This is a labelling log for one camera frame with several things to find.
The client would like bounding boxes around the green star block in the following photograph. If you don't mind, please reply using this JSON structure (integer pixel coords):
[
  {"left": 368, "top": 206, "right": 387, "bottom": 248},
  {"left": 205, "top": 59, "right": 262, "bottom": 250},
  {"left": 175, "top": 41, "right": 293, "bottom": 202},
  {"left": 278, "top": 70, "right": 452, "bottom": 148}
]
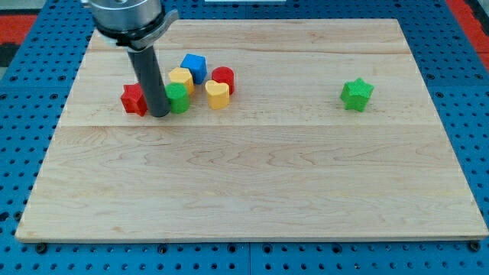
[{"left": 340, "top": 78, "right": 374, "bottom": 112}]

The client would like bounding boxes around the yellow heart block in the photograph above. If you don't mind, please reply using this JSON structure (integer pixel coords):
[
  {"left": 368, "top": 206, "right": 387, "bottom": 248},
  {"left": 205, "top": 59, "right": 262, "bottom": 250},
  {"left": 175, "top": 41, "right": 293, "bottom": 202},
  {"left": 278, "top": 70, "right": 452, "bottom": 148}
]
[{"left": 205, "top": 80, "right": 230, "bottom": 110}]

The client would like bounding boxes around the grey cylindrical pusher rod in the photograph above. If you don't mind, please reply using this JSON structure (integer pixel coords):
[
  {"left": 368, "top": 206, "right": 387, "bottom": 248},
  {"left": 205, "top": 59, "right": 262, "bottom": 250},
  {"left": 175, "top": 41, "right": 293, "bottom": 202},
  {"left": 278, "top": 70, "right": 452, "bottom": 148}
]
[{"left": 128, "top": 47, "right": 170, "bottom": 118}]

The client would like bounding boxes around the red cylinder block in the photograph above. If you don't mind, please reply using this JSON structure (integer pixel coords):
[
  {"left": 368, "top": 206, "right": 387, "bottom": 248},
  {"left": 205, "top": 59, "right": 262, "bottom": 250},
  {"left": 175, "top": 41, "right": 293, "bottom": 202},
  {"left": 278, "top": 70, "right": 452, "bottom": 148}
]
[{"left": 211, "top": 66, "right": 235, "bottom": 95}]

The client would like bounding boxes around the yellow pentagon block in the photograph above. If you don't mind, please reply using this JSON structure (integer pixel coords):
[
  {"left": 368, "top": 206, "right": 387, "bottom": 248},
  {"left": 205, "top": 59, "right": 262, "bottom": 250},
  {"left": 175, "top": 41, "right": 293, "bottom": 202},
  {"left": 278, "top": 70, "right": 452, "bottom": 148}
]
[{"left": 168, "top": 67, "right": 195, "bottom": 95}]

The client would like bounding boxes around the red star block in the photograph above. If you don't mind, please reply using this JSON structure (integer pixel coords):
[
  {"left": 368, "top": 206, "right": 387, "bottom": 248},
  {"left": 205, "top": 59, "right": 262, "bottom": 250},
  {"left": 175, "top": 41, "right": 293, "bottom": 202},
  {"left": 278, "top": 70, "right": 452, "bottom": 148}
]
[{"left": 120, "top": 82, "right": 147, "bottom": 116}]

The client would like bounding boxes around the green cylinder block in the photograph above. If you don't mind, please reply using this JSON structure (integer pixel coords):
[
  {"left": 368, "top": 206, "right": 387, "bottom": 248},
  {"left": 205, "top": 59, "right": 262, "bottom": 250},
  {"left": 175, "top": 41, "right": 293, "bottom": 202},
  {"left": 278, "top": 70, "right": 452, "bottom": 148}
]
[{"left": 165, "top": 82, "right": 190, "bottom": 114}]

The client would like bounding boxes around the wooden board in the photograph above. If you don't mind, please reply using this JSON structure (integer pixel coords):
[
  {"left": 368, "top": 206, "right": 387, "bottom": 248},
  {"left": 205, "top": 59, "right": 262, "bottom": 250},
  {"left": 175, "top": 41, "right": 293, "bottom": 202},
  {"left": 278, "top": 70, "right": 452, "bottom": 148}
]
[{"left": 15, "top": 19, "right": 488, "bottom": 244}]

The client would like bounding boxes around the blue cube block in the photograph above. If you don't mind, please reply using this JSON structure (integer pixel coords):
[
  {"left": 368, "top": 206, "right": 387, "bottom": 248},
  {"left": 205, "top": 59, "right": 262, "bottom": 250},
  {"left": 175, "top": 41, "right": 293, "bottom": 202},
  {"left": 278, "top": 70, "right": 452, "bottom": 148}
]
[{"left": 180, "top": 53, "right": 207, "bottom": 85}]

